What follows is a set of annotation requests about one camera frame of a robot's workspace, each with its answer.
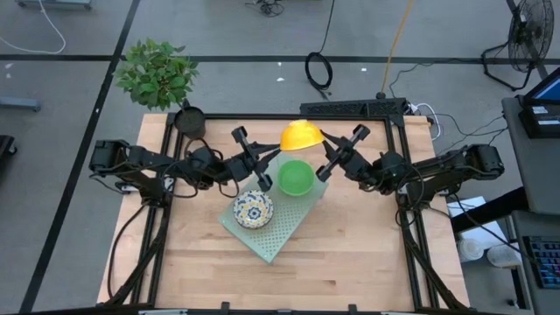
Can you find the grey furniture foot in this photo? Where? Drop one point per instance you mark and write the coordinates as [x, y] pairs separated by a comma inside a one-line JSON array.
[[19, 104]]

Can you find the green leafy plant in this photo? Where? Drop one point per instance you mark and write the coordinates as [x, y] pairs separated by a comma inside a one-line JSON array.
[[153, 74]]

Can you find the grey desk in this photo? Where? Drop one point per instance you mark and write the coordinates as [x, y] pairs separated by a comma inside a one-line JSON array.
[[538, 175], [531, 302]]

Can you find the black backlit keyboard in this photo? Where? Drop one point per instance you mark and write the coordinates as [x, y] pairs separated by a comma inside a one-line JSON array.
[[547, 262]]

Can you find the pale green perforated metal shelf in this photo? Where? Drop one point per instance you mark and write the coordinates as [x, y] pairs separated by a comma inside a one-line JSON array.
[[280, 232]]

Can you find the black floor object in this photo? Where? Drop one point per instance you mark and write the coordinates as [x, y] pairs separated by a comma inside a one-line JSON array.
[[5, 149]]

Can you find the white paper sheet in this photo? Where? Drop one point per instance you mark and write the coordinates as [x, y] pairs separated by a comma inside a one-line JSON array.
[[477, 229]]

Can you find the black plant pot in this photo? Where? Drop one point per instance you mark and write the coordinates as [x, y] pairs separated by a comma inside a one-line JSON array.
[[190, 124]]

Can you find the grey furniture base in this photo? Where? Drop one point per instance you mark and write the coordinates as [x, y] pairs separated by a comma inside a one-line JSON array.
[[54, 3]]

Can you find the green plastic mini bowl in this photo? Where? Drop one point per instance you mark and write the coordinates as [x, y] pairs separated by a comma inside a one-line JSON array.
[[296, 178]]

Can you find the white round container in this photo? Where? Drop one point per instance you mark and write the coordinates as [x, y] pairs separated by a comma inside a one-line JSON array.
[[503, 256], [470, 250]]

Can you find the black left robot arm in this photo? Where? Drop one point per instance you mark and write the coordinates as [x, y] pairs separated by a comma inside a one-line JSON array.
[[131, 157]]

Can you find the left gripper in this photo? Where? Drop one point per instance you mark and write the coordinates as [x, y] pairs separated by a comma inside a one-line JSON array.
[[242, 167]]

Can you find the black perforated equipment box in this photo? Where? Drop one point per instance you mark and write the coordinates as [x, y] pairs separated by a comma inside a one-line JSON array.
[[350, 107]]

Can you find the black box with white labels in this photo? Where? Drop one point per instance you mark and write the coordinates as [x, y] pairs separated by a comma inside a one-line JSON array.
[[542, 124]]

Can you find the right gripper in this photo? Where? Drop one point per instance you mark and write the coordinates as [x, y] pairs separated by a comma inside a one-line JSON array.
[[354, 162]]

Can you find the monitor with blue screen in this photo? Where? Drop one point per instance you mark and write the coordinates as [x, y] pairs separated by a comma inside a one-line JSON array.
[[549, 89]]

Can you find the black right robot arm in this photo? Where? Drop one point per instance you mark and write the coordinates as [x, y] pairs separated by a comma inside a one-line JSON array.
[[437, 168]]

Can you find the black aluminium table frame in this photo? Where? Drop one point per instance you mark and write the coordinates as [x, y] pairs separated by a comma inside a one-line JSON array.
[[245, 116]]

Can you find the black floor fan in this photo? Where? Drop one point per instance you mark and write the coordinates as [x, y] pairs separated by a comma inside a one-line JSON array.
[[531, 35]]

